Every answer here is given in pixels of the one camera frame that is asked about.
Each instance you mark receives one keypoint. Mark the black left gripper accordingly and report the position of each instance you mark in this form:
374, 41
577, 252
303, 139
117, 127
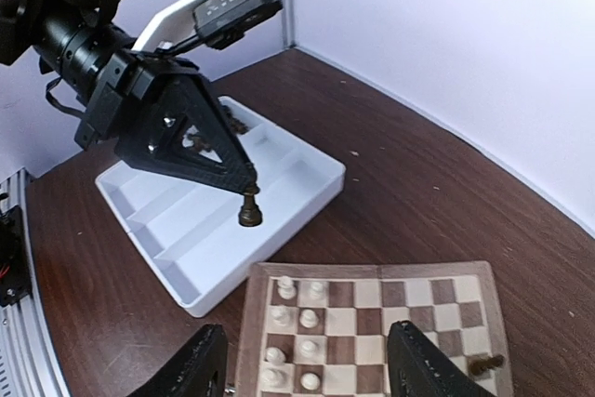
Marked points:
165, 122

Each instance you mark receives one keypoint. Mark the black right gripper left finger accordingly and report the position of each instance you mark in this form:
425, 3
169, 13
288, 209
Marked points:
198, 368

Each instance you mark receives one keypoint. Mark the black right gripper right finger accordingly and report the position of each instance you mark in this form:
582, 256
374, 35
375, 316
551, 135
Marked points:
418, 368

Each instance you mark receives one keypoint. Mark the dark chess piece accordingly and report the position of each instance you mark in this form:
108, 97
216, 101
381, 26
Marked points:
250, 214
479, 366

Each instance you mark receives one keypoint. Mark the wooden chess board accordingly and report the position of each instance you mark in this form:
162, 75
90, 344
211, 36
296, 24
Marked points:
455, 305

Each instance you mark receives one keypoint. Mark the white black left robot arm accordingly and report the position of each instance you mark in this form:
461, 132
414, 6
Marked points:
19, 20

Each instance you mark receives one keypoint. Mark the white chess pieces group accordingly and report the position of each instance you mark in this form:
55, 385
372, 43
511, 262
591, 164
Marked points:
293, 351

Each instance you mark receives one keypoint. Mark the white plastic sorting tray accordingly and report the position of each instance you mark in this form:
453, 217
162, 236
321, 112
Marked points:
188, 233

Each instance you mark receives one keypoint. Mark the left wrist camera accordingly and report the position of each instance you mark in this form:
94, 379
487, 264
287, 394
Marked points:
187, 24

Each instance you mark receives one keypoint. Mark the aluminium front frame rail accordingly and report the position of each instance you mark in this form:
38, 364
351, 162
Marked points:
29, 364

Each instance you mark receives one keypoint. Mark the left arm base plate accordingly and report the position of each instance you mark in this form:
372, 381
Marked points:
15, 275

